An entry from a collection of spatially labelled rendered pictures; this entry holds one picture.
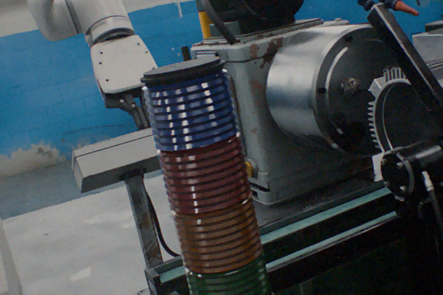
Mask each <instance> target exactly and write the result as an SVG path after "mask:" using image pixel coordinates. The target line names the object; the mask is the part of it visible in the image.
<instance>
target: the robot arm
mask: <svg viewBox="0 0 443 295"><path fill-rule="evenodd" d="M27 2H28V6H29V9H30V12H31V14H32V17H33V19H34V21H35V23H36V25H37V27H38V29H39V30H40V32H41V33H42V35H43V36H44V37H45V38H46V39H47V40H49V41H60V40H64V39H67V38H69V37H72V36H75V35H77V34H80V33H84V35H85V40H86V43H88V46H89V47H90V48H91V57H92V64H93V68H94V73H95V76H96V81H97V83H98V87H99V90H100V93H101V96H102V99H103V100H104V104H105V108H106V109H116V108H119V109H121V110H124V111H126V112H127V113H128V114H129V115H131V116H133V119H134V122H135V124H136V127H137V129H138V130H144V129H147V128H151V126H150V123H151V120H150V119H149V118H148V117H149V113H148V112H147V108H148V106H147V105H146V104H145V102H146V99H145V97H144V91H143V89H142V87H143V86H144V85H145V83H141V82H140V78H142V77H143V73H145V72H147V71H149V70H153V69H155V68H157V65H156V63H155V61H154V60H153V58H152V56H151V54H150V52H149V50H148V49H147V47H146V46H145V44H144V43H143V41H142V40H141V39H140V38H139V37H138V36H136V35H135V32H134V29H133V26H132V24H131V22H130V20H129V17H128V15H127V12H126V10H125V8H124V5H123V2H122V0H27ZM136 97H138V98H139V102H140V107H139V106H138V105H137V104H136V102H135V100H134V98H136Z"/></svg>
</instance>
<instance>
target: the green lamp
mask: <svg viewBox="0 0 443 295"><path fill-rule="evenodd" d="M263 252H264V250H263V249H262V251H261V253H260V255H259V256H257V257H256V258H255V259H254V260H252V261H251V262H250V263H248V264H246V265H244V266H242V267H239V268H236V269H233V270H230V271H226V272H221V273H197V272H194V271H190V270H188V269H187V268H185V266H184V269H185V274H186V276H187V282H188V283H189V289H190V293H191V295H272V291H271V286H270V280H269V278H268V273H267V267H266V261H265V259H264V258H265V257H264V254H263Z"/></svg>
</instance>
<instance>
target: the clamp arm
mask: <svg viewBox="0 0 443 295"><path fill-rule="evenodd" d="M367 20H368V21H369V23H370V25H371V26H372V27H373V28H374V30H375V32H376V33H377V34H378V36H379V38H380V39H381V40H382V42H383V44H384V45H385V46H386V48H387V50H388V51H389V52H390V54H391V56H392V57H393V58H394V60H395V62H396V63H397V64H398V66H399V68H400V69H401V71H402V72H403V73H404V75H405V77H406V78H407V79H408V81H409V83H410V84H411V85H412V87H413V89H414V90H415V91H416V93H417V95H418V96H419V98H420V99H421V101H422V102H423V104H424V105H425V107H426V108H427V110H428V111H429V113H430V115H431V116H432V118H433V119H434V121H435V122H436V124H437V125H438V127H439V129H440V130H441V131H442V133H443V88H442V86H441V85H440V83H439V82H438V80H437V79H436V77H435V76H434V74H433V73H432V72H431V70H430V69H429V67H428V66H427V64H426V63H425V62H424V60H423V58H422V57H421V56H420V54H419V52H418V51H417V50H416V49H415V47H414V45H413V44H412V43H411V41H410V40H409V38H408V37H407V35H406V34H405V32H404V31H403V30H402V28H401V26H400V25H399V24H398V22H397V21H396V17H395V16H394V15H393V13H391V12H390V11H389V10H388V8H387V6H385V4H384V3H381V4H377V5H374V6H373V8H372V9H371V11H370V13H369V14H368V16H367Z"/></svg>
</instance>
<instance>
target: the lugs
mask: <svg viewBox="0 0 443 295"><path fill-rule="evenodd" d="M438 82H439V83H440V85H441V86H442V88H443V82H442V81H441V80H438ZM384 84H385V81H384V76H383V77H381V78H377V79H374V81H373V83H372V85H371V87H370V89H369V90H370V91H371V92H372V94H373V95H374V97H376V96H377V95H378V93H379V91H380V89H381V88H382V86H383V85H384Z"/></svg>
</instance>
